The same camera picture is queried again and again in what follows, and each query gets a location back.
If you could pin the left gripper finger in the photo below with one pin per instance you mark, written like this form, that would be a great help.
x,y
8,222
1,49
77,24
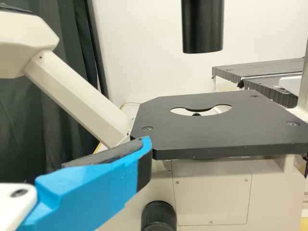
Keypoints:
x,y
96,187

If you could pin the cream microscope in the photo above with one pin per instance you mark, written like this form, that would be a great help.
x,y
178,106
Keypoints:
x,y
216,134

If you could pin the black platform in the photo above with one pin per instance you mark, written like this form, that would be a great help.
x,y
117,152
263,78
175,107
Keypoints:
x,y
264,68

